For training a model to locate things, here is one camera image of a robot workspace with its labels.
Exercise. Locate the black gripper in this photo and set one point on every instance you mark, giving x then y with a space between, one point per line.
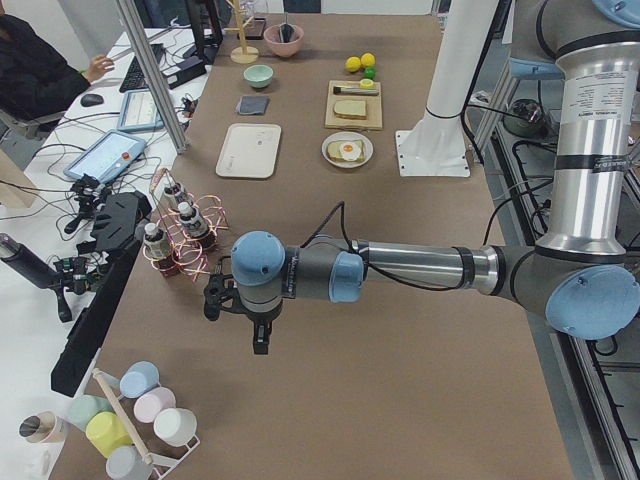
258 319

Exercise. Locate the white round plate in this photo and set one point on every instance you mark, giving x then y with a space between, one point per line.
368 147

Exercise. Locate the bread slice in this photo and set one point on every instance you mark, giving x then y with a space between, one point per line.
332 151
350 109

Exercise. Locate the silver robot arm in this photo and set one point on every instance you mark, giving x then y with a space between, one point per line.
573 276

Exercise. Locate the cream rabbit tray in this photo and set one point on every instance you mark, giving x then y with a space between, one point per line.
249 151

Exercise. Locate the pink cup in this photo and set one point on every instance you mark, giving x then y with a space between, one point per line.
149 405

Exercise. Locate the blue cup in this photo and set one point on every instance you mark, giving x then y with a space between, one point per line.
140 378

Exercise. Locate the white cup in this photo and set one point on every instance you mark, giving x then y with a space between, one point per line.
175 426

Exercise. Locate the dark drink bottle two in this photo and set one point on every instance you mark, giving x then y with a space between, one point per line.
191 220

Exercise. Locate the dark drink bottle three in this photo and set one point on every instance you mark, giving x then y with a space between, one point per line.
155 241

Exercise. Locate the dark drink bottle one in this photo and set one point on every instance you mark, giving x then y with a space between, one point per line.
175 194

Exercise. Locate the yellow cup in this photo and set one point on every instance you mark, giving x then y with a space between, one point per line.
106 433

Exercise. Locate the grey cup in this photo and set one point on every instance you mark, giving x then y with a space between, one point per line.
125 463

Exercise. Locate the green cup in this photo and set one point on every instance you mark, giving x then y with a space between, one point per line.
84 408

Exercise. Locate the bread slice on plate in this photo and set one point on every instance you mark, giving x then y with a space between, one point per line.
332 151

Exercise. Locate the fried egg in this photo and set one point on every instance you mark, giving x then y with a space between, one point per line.
350 151

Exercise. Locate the grey folded cloth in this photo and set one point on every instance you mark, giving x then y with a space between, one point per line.
250 105

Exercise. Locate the teach pendant near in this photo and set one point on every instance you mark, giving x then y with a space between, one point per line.
109 157

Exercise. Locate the teach pendant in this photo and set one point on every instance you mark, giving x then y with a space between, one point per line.
139 112
109 157

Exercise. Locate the black tumbler flask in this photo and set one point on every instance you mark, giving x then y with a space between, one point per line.
22 260

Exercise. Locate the wooden cutting board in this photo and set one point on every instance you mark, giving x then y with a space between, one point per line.
374 121

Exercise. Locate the teach pendant far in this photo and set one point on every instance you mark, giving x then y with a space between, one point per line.
139 112

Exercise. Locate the mint green bowl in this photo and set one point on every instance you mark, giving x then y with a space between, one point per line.
258 76

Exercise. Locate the yellow lemon squeezer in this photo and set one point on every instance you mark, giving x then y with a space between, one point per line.
364 84

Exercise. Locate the wooden mug tree stand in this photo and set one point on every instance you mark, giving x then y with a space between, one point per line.
243 54

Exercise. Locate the yellow lemon near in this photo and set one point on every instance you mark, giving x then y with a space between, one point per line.
352 64

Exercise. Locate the yellow lemon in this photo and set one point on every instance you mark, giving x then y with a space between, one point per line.
368 60
352 64

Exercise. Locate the black keyboard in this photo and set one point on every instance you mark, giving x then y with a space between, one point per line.
134 78

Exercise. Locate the black computer mouse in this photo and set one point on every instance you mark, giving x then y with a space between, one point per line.
91 99

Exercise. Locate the yellow lemon far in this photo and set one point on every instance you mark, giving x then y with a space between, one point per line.
368 60

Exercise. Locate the steel ice scoop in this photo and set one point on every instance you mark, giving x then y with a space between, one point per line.
286 30

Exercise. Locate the seated person in black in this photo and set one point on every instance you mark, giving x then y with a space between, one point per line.
36 80

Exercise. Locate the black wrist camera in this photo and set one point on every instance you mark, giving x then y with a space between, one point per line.
221 295

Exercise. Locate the copper wire bottle rack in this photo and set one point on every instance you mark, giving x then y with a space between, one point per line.
188 255

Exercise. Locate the white wire cup rack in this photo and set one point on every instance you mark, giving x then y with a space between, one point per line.
164 458

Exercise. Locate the steel black-tipped knife handle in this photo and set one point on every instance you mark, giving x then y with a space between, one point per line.
344 90

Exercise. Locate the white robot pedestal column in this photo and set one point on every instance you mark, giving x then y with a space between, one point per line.
437 145

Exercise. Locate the aluminium frame post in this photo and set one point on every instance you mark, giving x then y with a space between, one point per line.
157 83

